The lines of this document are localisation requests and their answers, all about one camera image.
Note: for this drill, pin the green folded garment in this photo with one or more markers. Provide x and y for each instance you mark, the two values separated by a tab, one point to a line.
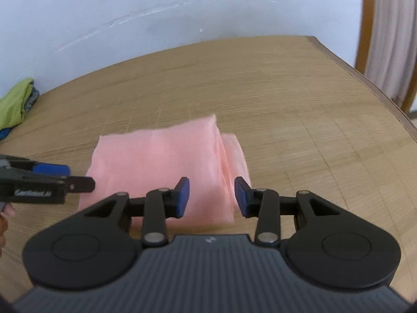
12	104

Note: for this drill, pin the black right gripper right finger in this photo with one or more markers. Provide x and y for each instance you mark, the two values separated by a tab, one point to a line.
322	242

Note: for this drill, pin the grey folded garment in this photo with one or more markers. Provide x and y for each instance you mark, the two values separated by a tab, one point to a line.
31	100

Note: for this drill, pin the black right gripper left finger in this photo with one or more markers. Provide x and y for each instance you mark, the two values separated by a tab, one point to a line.
101	243

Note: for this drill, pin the blue folded garment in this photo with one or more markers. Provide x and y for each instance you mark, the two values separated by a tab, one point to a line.
4	133

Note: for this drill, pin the wooden door frame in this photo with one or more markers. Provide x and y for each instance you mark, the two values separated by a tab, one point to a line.
387	48

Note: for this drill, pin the pink sheer fabric sheet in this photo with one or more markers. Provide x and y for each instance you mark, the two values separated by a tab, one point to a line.
148	159

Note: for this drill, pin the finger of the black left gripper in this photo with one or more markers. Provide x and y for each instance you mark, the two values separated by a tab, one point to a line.
51	169
77	184

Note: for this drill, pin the person's left hand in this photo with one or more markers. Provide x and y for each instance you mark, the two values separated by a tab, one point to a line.
8	212

